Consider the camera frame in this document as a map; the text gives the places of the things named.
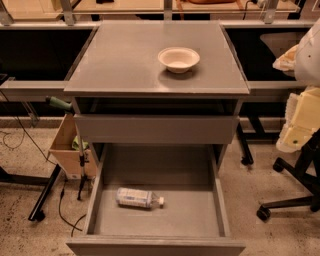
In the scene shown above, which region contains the blue label plastic bottle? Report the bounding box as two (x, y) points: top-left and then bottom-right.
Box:
(116, 187), (164, 209)

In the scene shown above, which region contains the cardboard box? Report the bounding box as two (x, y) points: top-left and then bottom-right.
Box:
(49, 114), (81, 179)

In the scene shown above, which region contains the white paper bowl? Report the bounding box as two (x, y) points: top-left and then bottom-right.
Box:
(158, 47), (200, 74)

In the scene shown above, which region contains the grey drawer cabinet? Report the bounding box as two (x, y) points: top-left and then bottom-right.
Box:
(64, 20), (249, 162)

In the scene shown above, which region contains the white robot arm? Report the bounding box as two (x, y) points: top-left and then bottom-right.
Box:
(273, 19), (320, 153)

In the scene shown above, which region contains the black floor cable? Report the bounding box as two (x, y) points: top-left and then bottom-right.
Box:
(0, 90), (87, 238)

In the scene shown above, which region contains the green cloth in box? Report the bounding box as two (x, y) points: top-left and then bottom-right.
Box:
(71, 136), (89, 150)

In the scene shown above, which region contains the black office chair base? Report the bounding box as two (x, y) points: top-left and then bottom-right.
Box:
(256, 128), (320, 222)

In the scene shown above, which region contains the grey top drawer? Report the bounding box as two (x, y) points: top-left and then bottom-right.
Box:
(74, 114), (239, 144)

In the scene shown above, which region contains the black table leg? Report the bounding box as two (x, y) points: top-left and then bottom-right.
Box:
(28, 165), (61, 221)

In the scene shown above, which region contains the green handled reacher tool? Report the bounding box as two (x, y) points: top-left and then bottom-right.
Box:
(45, 96), (87, 201)

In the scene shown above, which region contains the open grey middle drawer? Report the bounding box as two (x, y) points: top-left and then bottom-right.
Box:
(67, 144), (245, 256)

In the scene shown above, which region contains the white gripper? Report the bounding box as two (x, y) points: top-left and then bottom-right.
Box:
(272, 44), (320, 154)

